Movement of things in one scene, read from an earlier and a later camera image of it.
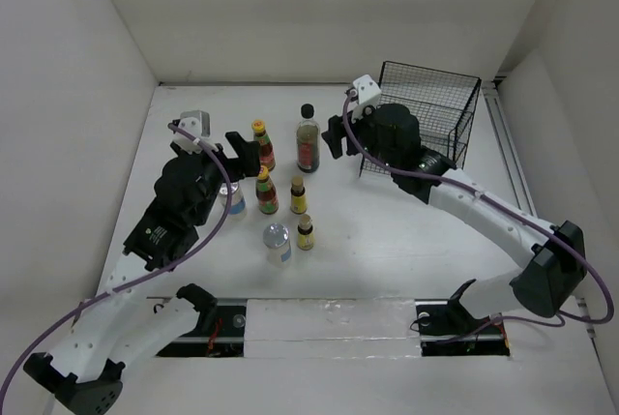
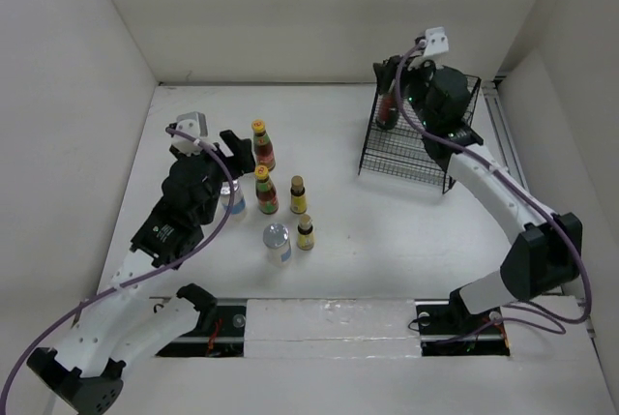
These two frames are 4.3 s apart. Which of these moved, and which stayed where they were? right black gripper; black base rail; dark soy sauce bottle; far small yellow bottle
Moved: right black gripper; dark soy sauce bottle
Stayed: black base rail; far small yellow bottle
